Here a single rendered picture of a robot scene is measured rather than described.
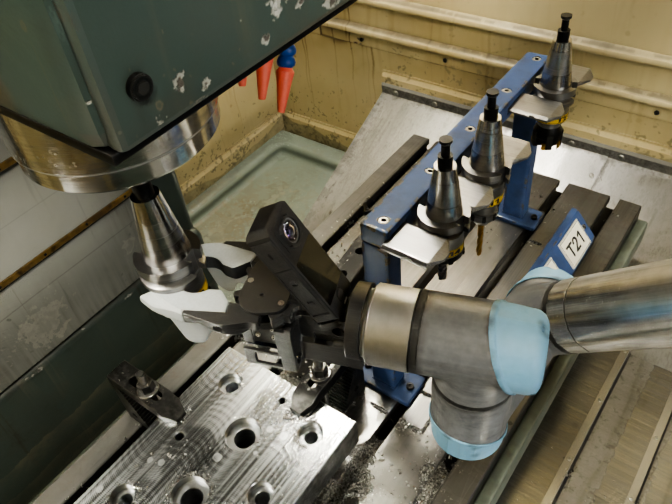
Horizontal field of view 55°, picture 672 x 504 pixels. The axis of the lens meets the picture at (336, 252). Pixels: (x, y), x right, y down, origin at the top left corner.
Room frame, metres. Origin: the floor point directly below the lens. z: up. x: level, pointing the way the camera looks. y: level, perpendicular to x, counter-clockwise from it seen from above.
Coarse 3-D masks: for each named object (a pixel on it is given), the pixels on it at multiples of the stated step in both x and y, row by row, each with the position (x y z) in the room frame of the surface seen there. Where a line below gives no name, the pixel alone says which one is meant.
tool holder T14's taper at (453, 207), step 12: (456, 168) 0.56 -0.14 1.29; (432, 180) 0.57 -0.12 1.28; (444, 180) 0.56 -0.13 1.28; (456, 180) 0.56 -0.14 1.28; (432, 192) 0.56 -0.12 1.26; (444, 192) 0.55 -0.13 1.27; (456, 192) 0.56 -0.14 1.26; (432, 204) 0.56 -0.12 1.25; (444, 204) 0.55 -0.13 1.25; (456, 204) 0.55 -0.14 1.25; (432, 216) 0.56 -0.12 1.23; (444, 216) 0.55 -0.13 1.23; (456, 216) 0.55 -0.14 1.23
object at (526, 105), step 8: (520, 96) 0.81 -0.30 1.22; (528, 96) 0.80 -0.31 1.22; (536, 96) 0.80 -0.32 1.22; (512, 104) 0.79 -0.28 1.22; (520, 104) 0.79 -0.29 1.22; (528, 104) 0.78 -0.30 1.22; (536, 104) 0.78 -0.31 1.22; (544, 104) 0.78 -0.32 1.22; (552, 104) 0.78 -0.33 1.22; (560, 104) 0.77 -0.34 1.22; (512, 112) 0.77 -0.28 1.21; (520, 112) 0.77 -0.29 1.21; (528, 112) 0.76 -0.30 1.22; (536, 112) 0.76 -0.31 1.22; (544, 112) 0.76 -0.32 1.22; (552, 112) 0.76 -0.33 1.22; (560, 112) 0.76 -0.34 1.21; (544, 120) 0.74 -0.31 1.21; (552, 120) 0.74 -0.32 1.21
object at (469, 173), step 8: (504, 152) 0.67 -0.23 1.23; (464, 160) 0.66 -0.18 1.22; (464, 168) 0.64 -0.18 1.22; (472, 168) 0.64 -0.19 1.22; (504, 168) 0.64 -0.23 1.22; (464, 176) 0.65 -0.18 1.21; (472, 176) 0.63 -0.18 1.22; (480, 176) 0.62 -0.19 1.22; (488, 176) 0.62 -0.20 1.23; (496, 176) 0.62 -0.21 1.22; (504, 176) 0.64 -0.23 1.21; (488, 184) 0.63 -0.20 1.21; (496, 184) 0.62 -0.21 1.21
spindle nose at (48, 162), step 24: (0, 120) 0.38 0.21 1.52; (192, 120) 0.39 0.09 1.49; (216, 120) 0.43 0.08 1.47; (24, 144) 0.37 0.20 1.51; (48, 144) 0.36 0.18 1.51; (168, 144) 0.38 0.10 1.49; (192, 144) 0.39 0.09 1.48; (24, 168) 0.39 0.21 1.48; (48, 168) 0.37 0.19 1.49; (72, 168) 0.36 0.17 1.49; (96, 168) 0.36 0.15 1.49; (120, 168) 0.36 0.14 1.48; (144, 168) 0.37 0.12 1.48; (168, 168) 0.38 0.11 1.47; (72, 192) 0.37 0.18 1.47; (96, 192) 0.36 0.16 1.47
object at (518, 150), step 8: (504, 136) 0.71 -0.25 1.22; (504, 144) 0.70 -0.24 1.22; (512, 144) 0.69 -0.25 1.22; (520, 144) 0.69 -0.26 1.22; (528, 144) 0.69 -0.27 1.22; (512, 152) 0.68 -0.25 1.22; (520, 152) 0.67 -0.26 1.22; (528, 152) 0.67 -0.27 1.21; (512, 160) 0.66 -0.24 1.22; (520, 160) 0.66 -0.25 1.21
